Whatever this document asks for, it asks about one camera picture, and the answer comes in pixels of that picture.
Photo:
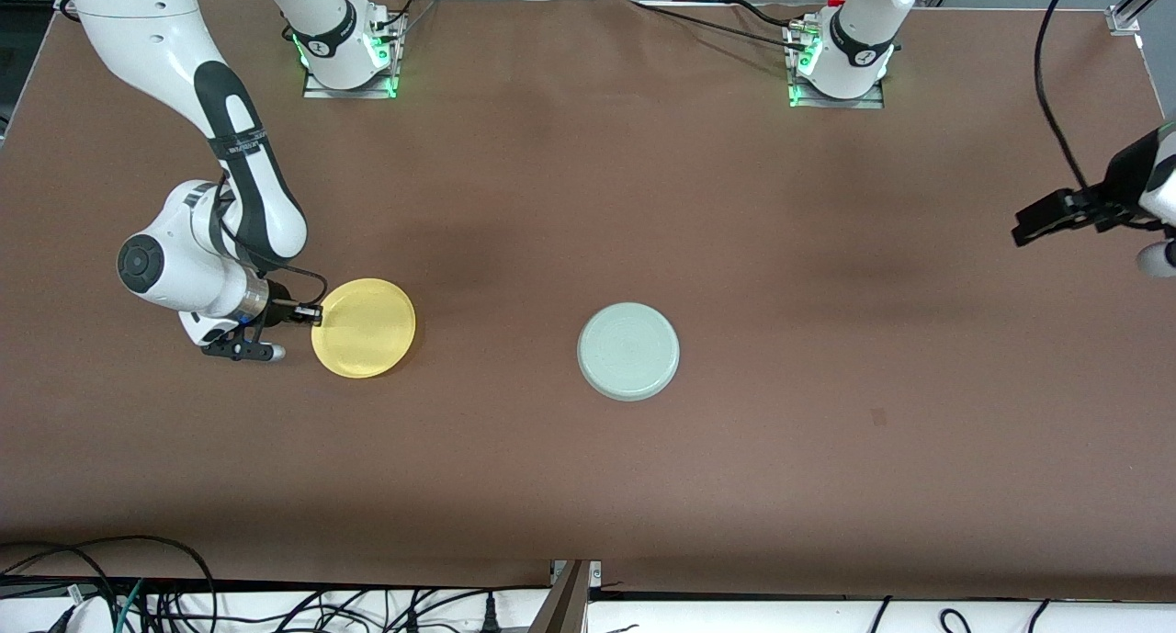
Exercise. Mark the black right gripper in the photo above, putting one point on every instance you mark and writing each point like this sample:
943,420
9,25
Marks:
278,311

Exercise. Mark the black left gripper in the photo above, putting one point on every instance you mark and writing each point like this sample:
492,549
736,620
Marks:
1123,181

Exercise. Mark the yellow round plate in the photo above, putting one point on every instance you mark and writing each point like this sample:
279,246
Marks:
367,330

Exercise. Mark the pale green round plate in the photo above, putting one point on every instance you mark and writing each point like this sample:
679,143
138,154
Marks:
629,350

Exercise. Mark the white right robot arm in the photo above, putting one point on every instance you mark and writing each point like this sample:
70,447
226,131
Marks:
138,27

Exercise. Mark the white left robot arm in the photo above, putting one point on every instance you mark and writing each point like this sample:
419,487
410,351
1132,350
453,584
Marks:
864,27

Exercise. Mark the brown table cover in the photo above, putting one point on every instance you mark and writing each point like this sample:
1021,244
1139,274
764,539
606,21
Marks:
588,201

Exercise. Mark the black power plug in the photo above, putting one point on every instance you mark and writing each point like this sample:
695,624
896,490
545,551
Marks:
491,615

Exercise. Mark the white power plug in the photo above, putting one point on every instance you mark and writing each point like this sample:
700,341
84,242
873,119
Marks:
87,616

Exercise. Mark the aluminium profile beam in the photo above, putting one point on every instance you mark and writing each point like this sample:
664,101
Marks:
565,605

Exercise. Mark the white lower shelf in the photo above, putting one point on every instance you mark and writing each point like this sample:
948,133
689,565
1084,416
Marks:
735,619

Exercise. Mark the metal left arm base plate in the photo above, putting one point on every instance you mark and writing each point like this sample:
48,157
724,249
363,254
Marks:
873,103

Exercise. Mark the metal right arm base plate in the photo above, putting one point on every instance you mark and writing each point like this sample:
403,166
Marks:
317,91

